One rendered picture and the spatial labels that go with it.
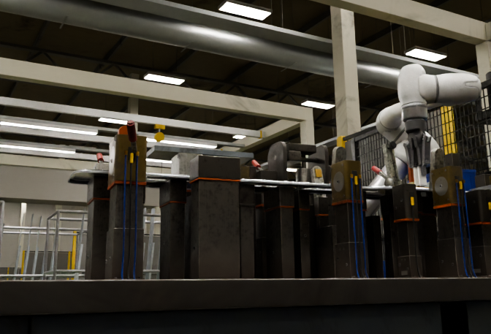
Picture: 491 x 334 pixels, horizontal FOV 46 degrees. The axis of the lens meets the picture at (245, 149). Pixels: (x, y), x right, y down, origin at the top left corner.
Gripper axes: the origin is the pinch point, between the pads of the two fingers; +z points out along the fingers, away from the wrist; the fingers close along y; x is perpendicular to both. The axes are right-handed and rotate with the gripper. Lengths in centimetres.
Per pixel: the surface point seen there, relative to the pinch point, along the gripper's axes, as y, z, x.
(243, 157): 27, -9, 56
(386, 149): 14.9, -13.1, 2.2
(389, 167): 13.9, -6.2, 2.5
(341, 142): 270, -88, -138
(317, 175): 12.3, -0.7, 34.2
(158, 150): 27, -9, 87
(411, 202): -21.0, 12.7, 21.1
